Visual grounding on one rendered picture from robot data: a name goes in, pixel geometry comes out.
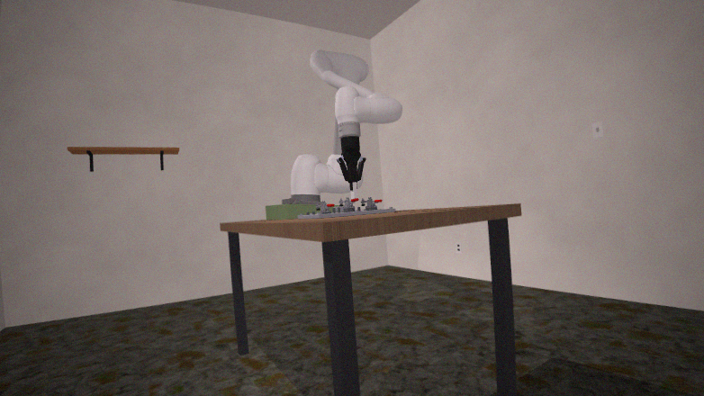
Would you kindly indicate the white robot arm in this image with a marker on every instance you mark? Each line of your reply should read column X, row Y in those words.
column 310, row 177

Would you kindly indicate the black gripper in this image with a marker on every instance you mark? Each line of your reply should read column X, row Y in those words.
column 350, row 153

